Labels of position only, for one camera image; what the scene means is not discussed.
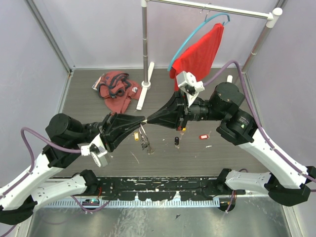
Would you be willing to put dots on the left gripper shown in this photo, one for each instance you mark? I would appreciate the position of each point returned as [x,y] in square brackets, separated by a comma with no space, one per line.
[116,126]

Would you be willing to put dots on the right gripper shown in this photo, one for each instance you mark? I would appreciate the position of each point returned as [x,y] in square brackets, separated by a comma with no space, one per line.
[175,113]

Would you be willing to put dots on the yellow tag key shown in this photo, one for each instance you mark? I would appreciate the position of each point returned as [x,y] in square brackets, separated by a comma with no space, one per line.
[182,132]
[136,136]

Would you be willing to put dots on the black tag key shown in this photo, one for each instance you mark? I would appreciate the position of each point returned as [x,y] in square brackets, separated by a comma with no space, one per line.
[176,142]

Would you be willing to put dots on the metal keyring with keys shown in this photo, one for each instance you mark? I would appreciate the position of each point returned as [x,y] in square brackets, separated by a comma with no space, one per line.
[145,143]

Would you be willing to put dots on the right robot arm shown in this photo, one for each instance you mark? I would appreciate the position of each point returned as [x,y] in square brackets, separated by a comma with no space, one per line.
[285,182]

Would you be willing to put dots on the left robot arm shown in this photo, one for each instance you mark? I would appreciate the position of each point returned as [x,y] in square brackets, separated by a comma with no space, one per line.
[68,140]

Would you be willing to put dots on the crumpled maroon shirt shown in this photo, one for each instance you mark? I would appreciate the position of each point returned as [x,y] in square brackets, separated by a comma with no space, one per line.
[117,90]

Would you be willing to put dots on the red tag key right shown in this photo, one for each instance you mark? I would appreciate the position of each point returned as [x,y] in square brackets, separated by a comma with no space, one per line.
[204,136]

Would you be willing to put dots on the teal clothes hanger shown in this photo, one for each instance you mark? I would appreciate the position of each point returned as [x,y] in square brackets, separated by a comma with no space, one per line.
[206,20]

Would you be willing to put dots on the red cloth on hanger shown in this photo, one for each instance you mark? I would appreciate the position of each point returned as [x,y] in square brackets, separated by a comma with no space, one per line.
[199,57]

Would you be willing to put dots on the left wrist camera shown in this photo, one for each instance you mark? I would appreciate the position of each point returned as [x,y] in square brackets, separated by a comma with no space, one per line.
[97,150]

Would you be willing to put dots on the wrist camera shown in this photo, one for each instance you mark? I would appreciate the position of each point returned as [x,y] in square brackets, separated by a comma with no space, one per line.
[187,83]
[97,150]

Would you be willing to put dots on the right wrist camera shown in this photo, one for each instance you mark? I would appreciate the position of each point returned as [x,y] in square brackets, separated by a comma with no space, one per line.
[187,83]

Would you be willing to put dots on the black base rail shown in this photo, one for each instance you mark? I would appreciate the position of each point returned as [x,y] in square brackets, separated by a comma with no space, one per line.
[157,188]

